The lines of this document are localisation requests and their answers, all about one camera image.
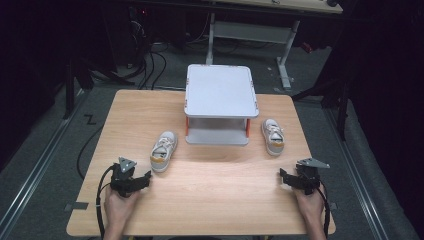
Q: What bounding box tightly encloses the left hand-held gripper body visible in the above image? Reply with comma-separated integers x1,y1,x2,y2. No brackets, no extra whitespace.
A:
109,156,142,198

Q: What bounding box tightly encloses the metal floor rail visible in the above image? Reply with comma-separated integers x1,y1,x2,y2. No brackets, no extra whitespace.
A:
323,107,392,240
0,89,88,236

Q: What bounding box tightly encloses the person's left hand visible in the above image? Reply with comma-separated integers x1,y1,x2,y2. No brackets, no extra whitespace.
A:
103,188,142,232

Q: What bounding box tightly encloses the bundle of black floor cables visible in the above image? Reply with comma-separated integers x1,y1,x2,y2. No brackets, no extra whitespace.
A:
128,19,168,91

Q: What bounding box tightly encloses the black metal stand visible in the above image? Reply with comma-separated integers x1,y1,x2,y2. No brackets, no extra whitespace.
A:
291,75,352,142
61,58,96,121

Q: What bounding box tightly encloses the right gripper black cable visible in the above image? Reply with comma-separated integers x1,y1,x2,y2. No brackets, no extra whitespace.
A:
314,185,332,240

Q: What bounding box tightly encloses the white and yellow sneaker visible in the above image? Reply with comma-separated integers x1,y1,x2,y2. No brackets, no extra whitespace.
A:
260,118,286,157
149,130,179,174

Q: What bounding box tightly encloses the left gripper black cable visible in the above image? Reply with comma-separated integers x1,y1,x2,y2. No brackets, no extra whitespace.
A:
95,165,116,240

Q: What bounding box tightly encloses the small red object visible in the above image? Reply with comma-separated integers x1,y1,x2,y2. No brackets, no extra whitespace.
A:
300,41,315,55

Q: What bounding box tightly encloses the white-framed desk with wooden top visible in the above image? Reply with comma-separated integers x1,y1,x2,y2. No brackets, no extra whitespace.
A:
199,0,344,92

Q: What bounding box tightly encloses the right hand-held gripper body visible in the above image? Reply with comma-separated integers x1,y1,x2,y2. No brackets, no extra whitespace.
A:
292,157,331,196

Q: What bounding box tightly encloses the black floor cable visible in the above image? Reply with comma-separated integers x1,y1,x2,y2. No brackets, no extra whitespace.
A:
76,124,105,181

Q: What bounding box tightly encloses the white two-tier shoe rack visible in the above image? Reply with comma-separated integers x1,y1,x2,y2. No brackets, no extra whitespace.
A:
183,63,260,147

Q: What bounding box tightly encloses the person's right hand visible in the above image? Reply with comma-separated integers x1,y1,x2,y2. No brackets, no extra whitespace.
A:
292,187,326,229

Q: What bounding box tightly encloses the dark computer tower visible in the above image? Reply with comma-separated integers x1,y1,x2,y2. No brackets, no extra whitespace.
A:
123,5,152,68

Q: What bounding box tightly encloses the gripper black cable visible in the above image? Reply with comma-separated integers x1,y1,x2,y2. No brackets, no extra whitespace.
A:
314,185,332,240
95,165,116,240

